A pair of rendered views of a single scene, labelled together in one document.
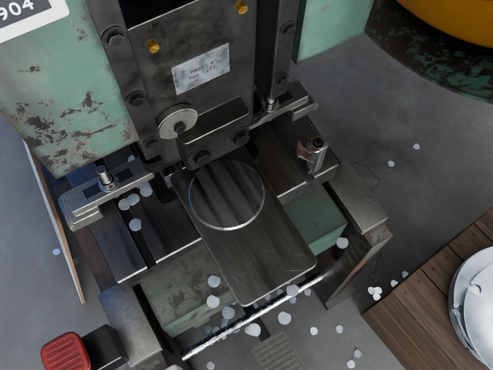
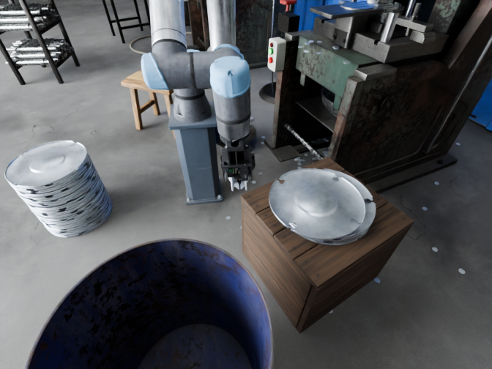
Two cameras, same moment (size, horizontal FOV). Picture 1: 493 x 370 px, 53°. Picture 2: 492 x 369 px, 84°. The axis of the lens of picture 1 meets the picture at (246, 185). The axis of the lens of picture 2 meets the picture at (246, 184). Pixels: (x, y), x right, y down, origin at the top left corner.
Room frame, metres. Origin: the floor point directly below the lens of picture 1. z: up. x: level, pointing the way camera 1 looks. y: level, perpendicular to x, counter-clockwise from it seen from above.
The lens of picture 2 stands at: (0.02, -1.23, 1.01)
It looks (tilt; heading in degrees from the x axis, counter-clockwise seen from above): 44 degrees down; 96
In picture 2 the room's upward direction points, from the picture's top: straight up
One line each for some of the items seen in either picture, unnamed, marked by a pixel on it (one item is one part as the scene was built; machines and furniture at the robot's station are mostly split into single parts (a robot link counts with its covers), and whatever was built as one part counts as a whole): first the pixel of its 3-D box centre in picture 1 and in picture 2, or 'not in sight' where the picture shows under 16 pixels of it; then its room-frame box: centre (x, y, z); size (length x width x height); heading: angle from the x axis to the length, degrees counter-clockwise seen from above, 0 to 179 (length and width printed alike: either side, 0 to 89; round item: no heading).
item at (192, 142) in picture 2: not in sight; (199, 156); (-0.30, -0.25, 0.23); 0.19 x 0.19 x 0.45; 14
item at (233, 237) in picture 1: (240, 230); (343, 26); (0.27, 0.01, 0.72); 0.25 x 0.14 x 0.14; 31
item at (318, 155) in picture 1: (314, 154); (389, 25); (0.40, -0.12, 0.75); 0.03 x 0.03 x 0.10; 31
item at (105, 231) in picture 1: (196, 161); (373, 33); (0.42, 0.10, 0.68); 0.45 x 0.30 x 0.06; 121
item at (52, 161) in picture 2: not in sight; (47, 162); (-0.86, -0.47, 0.32); 0.29 x 0.29 x 0.01
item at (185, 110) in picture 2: not in sight; (191, 101); (-0.30, -0.25, 0.50); 0.15 x 0.15 x 0.10
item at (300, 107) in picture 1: (274, 101); (414, 20); (0.51, -0.05, 0.76); 0.17 x 0.06 x 0.10; 121
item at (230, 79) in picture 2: not in sight; (231, 89); (-0.06, -0.71, 0.77); 0.09 x 0.08 x 0.11; 103
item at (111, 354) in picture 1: (100, 359); (287, 34); (0.06, 0.25, 0.62); 0.10 x 0.06 x 0.20; 121
